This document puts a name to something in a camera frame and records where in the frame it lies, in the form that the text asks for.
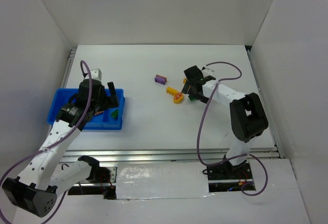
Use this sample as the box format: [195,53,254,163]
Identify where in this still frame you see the orange lego plate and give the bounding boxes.
[94,111,104,116]

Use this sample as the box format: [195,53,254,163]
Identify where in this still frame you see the green lego brick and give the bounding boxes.
[111,109,119,119]
[188,95,196,101]

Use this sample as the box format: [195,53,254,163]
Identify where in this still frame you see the yellow round lego orange print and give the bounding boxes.
[173,92,184,104]

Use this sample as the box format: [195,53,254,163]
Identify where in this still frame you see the purple lego brick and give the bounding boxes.
[154,74,167,85]

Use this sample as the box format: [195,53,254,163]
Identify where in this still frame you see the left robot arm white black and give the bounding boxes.
[2,80,125,217]

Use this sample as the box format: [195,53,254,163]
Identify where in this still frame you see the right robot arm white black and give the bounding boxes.
[182,64,269,178]

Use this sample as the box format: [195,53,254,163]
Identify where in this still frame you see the blue compartment bin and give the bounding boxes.
[47,88,125,130]

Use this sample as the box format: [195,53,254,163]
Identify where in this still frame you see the white foam block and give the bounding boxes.
[116,162,210,200]

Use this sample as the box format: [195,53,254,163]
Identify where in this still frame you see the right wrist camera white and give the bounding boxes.
[201,66,214,77]

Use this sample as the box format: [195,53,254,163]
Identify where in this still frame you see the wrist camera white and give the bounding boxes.
[201,66,214,77]
[90,68,102,82]

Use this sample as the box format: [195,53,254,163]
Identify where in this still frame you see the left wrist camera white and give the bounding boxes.
[90,68,102,82]

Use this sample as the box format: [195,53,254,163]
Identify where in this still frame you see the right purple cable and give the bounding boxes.
[196,61,270,196]

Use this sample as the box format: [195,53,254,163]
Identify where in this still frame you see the aluminium rail frame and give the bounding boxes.
[42,45,285,163]

